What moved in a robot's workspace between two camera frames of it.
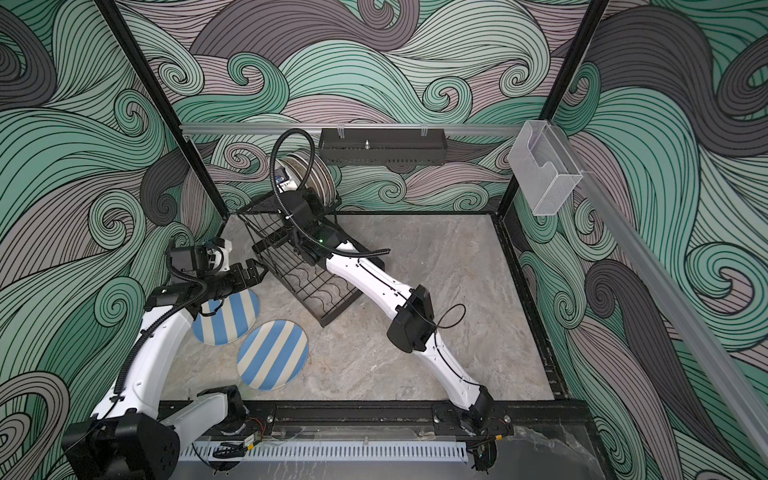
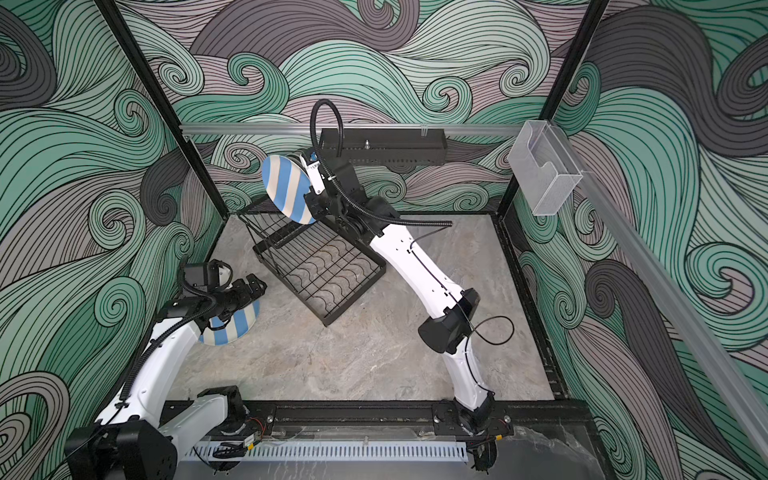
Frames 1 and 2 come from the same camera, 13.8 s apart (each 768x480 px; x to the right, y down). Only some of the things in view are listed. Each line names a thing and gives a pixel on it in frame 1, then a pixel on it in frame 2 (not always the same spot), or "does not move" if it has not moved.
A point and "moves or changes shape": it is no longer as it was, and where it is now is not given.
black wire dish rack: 322,290 does not move
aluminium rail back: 303,127 does not move
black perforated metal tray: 395,147 does not move
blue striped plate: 222,321 does not move
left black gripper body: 237,280 to 238,295
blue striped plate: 273,355 moves or changes shape
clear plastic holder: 543,169 does not move
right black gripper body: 317,201 to 327,206
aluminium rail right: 738,396 does not move
